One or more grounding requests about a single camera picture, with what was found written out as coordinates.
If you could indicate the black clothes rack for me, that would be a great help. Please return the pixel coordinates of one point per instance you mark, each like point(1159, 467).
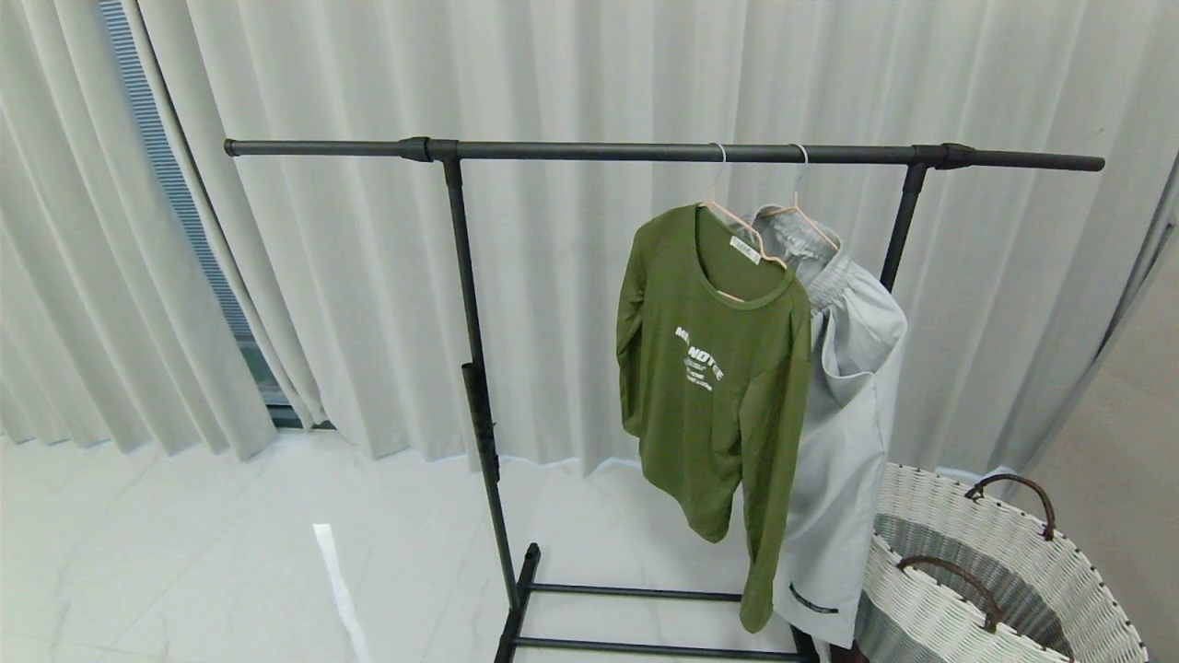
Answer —
point(599, 152)

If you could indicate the pale grey shorts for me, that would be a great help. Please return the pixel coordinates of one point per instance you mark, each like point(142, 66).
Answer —
point(852, 442)

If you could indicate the green garment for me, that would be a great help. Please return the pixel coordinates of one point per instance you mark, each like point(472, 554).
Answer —
point(718, 414)

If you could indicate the white laundry basket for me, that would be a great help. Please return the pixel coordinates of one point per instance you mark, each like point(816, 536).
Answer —
point(949, 516)

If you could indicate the window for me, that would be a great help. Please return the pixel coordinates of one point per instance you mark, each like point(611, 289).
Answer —
point(262, 382)

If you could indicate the pink clothes hanger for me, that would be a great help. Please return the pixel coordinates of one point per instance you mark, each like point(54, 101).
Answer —
point(815, 226)
point(737, 221)

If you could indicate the white curtain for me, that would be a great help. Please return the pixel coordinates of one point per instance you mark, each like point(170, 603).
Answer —
point(83, 322)
point(553, 304)

